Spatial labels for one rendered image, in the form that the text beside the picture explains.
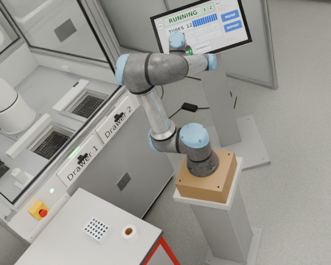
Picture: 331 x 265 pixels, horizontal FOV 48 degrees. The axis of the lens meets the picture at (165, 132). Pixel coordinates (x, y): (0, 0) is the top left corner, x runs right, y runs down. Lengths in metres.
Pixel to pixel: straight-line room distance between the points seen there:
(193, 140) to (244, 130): 1.44
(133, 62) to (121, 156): 1.04
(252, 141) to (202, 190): 1.26
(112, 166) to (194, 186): 0.72
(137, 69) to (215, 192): 0.67
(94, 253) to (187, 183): 0.54
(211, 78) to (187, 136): 0.92
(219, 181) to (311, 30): 2.49
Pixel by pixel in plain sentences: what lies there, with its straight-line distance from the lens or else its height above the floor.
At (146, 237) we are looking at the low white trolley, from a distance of 1.76.
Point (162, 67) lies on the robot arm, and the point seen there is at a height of 1.49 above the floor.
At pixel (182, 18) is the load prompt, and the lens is 2.23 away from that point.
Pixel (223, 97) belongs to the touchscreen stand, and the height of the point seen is 0.53.
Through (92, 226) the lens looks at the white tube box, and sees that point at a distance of 1.87.
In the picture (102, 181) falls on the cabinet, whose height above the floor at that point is 0.62.
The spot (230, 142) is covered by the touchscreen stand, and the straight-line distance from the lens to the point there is 2.87.
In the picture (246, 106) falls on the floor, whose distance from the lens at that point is 3.20.
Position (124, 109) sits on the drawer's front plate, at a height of 0.89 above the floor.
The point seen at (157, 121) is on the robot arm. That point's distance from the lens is 1.53.
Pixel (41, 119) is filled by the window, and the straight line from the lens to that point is 1.87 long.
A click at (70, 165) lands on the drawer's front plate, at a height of 0.91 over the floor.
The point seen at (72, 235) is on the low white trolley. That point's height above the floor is 0.76.
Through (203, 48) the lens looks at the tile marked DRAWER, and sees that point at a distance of 2.20.
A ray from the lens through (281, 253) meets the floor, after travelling 2.44.
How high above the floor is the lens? 2.22
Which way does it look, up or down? 44 degrees down
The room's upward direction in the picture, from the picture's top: 24 degrees counter-clockwise
